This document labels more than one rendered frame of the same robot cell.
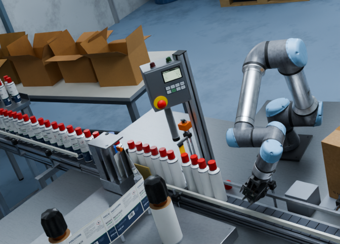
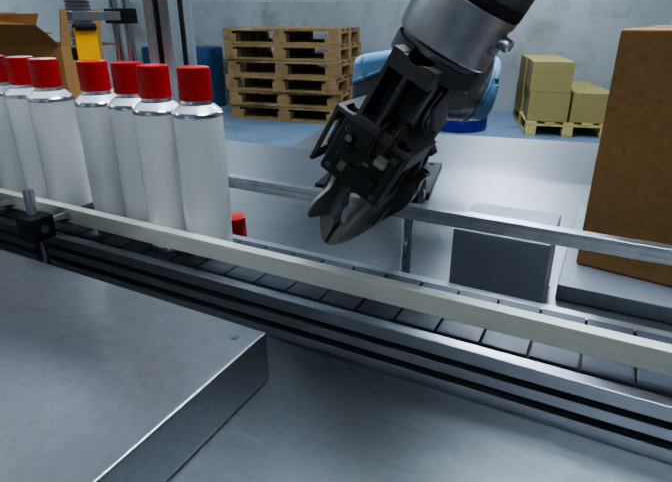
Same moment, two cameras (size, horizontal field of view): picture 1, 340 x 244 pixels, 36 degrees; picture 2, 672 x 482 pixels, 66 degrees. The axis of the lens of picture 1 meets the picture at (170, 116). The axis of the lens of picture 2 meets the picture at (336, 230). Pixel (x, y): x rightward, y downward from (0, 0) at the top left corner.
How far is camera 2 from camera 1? 1.69 m
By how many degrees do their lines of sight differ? 20
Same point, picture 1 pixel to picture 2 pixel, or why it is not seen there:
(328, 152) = (644, 73)
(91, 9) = not seen: hidden behind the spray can
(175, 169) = (54, 128)
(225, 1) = (239, 111)
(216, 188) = (199, 183)
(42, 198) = not seen: outside the picture
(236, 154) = not seen: hidden behind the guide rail
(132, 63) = (69, 65)
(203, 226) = (112, 325)
